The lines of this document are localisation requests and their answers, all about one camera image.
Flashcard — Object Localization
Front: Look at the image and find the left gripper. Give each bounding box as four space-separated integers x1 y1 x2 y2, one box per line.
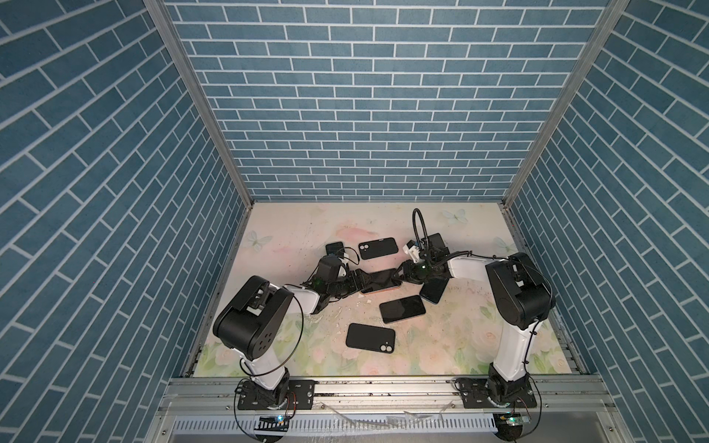
326 268 374 299

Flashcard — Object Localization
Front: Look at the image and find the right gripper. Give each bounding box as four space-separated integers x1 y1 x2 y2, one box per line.
390 260 435 286

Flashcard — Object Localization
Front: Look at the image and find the light blue phone case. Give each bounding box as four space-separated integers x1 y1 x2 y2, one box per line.
325 242 345 258

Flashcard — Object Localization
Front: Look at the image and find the purple-edged black phone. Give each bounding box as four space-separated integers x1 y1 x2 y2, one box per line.
361 268 404 293

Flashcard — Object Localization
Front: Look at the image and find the black phone case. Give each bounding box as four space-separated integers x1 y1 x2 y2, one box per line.
358 237 399 260
345 323 396 354

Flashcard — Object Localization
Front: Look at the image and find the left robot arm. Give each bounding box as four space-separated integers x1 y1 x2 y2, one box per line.
212 255 374 404

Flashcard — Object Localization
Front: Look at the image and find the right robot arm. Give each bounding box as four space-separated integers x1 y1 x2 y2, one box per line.
397 234 556 407

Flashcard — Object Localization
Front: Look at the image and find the blue-edged black phone right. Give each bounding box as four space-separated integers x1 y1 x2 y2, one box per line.
419 279 449 305

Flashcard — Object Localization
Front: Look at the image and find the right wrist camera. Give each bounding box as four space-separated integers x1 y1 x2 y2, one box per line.
402 240 423 263

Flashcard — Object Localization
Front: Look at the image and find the right camera black cable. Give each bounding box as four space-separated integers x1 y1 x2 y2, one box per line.
411 207 430 253

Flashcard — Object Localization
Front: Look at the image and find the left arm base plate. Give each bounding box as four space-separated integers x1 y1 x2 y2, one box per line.
236 380 317 412

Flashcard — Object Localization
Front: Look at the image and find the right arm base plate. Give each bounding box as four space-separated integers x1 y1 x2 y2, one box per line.
452 376 537 409

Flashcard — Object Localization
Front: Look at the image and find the white slotted cable duct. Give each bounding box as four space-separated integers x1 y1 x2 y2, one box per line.
172 413 498 437

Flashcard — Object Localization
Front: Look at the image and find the aluminium front rail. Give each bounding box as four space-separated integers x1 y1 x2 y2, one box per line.
158 375 616 415

